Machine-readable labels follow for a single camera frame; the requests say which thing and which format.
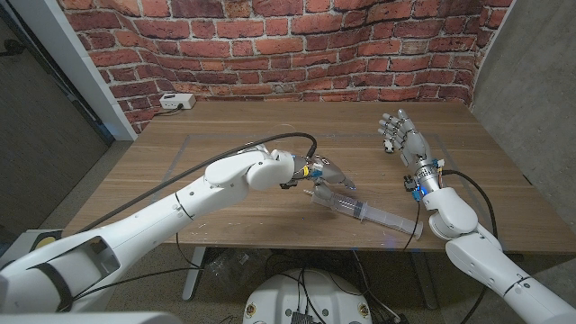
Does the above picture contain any large clear plastic syringe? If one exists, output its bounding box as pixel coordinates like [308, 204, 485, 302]
[302, 186, 425, 241]

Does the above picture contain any white door frame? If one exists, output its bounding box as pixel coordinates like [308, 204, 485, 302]
[8, 0, 140, 141]

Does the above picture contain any white power strip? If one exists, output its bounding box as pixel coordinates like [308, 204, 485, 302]
[158, 93, 197, 111]

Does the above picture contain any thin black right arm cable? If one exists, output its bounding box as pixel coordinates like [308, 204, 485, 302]
[401, 197, 422, 252]

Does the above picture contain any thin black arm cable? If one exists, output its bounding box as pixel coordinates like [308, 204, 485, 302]
[71, 232, 203, 302]
[401, 197, 422, 252]

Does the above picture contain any black door handle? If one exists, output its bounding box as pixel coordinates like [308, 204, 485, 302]
[0, 38, 26, 58]

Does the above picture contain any white robot torso base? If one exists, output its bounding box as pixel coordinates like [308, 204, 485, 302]
[242, 268, 374, 324]

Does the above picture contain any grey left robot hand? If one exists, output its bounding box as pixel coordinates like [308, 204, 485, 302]
[292, 154, 357, 203]

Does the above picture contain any clear plastic bag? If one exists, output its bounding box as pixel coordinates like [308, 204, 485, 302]
[204, 249, 266, 293]

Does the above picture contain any red brick print backdrop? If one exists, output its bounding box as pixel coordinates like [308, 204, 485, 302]
[57, 0, 514, 134]

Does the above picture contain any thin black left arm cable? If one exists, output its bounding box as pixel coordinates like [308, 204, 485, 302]
[71, 232, 203, 302]

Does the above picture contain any grey table leg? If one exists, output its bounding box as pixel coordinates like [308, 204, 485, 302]
[409, 251, 440, 311]
[181, 246, 208, 302]

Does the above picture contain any black power strip cord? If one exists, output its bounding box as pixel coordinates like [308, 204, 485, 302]
[155, 103, 185, 117]

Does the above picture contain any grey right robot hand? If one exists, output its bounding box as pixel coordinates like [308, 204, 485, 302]
[377, 108, 445, 194]

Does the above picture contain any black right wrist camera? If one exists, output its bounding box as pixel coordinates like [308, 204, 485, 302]
[403, 174, 423, 202]

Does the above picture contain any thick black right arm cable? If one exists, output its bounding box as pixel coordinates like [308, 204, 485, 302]
[442, 169, 499, 324]

